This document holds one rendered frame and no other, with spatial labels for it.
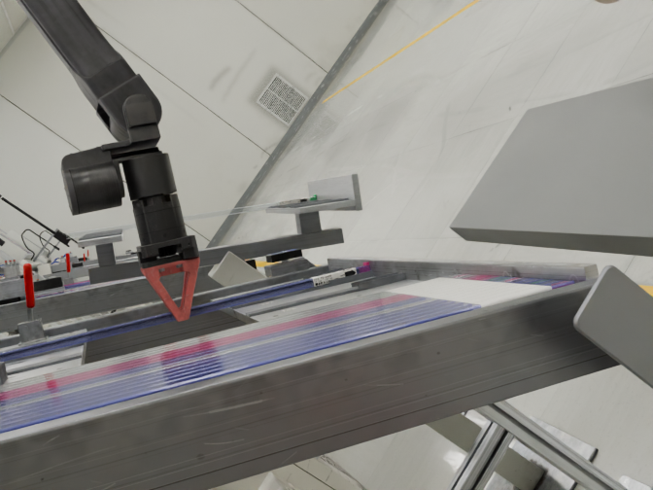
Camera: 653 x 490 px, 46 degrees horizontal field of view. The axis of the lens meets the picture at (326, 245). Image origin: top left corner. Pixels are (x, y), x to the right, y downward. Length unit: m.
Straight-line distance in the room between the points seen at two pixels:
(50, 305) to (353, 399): 1.47
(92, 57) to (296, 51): 8.19
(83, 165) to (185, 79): 7.89
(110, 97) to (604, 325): 0.63
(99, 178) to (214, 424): 0.50
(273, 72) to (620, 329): 8.55
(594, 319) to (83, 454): 0.32
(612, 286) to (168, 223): 0.56
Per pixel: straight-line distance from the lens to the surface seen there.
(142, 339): 1.15
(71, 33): 0.98
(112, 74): 0.96
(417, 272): 0.87
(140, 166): 0.94
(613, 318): 0.53
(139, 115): 0.93
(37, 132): 8.67
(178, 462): 0.48
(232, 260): 1.45
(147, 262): 0.93
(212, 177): 8.68
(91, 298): 1.92
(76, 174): 0.93
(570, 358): 0.57
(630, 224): 0.87
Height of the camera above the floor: 1.02
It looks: 13 degrees down
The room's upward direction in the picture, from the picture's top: 54 degrees counter-clockwise
